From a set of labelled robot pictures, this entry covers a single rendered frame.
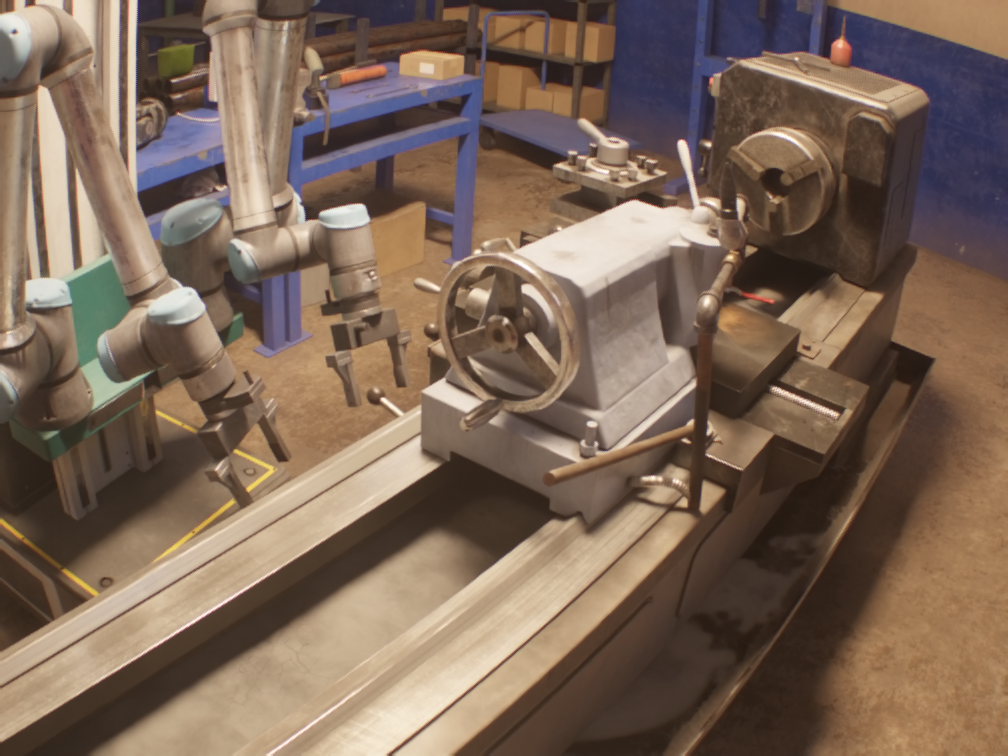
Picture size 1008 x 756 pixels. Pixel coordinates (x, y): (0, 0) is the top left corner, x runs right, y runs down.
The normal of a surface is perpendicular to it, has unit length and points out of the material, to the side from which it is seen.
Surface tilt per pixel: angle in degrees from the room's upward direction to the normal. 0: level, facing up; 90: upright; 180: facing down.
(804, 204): 90
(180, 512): 0
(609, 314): 76
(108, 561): 0
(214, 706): 12
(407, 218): 90
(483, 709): 0
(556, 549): 48
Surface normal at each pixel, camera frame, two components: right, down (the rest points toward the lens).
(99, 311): 0.88, 0.28
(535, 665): 0.06, -0.87
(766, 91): -0.60, 0.36
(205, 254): 0.61, 0.42
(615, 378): 0.75, -0.05
